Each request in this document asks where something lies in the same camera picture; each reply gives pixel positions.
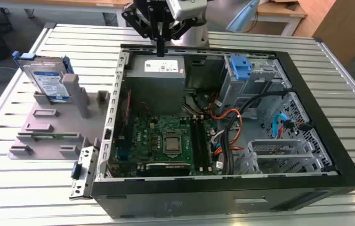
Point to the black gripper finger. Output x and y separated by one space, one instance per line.
183 27
131 22

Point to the hard disk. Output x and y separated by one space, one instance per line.
49 82

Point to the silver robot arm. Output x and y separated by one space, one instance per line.
192 35

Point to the metal disk bay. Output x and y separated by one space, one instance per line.
277 156

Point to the blue plastic drive latch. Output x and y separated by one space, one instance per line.
241 67

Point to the grey power supply unit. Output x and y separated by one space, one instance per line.
155 94

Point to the metal drive cage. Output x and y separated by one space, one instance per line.
259 87

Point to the green motherboard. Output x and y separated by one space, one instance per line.
147 131

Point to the CPU socket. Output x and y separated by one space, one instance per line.
172 135

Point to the grey parts rack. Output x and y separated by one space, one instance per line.
57 120

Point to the black RAM slot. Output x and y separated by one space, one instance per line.
205 143
197 143

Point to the silver CPU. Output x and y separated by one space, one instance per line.
172 144

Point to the wooden cabinet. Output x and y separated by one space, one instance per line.
347 28

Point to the green RAM stick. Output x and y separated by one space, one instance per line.
54 135

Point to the black graphics card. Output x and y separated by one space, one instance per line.
167 167

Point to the blue rear port connector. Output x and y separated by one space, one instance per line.
76 170

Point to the black PC case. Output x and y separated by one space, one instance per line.
196 200

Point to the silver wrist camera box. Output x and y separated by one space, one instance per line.
185 10

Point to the wooden desk white frame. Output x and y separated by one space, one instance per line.
54 2
277 9

